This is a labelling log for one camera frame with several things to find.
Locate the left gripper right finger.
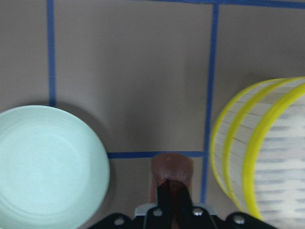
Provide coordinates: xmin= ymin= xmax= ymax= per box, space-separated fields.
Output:
xmin=177 ymin=185 xmax=193 ymax=229

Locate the mint green plate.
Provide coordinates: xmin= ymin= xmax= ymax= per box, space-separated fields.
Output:
xmin=0 ymin=105 xmax=110 ymax=229

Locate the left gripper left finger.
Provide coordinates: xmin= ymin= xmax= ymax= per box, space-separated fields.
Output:
xmin=156 ymin=183 xmax=172 ymax=229

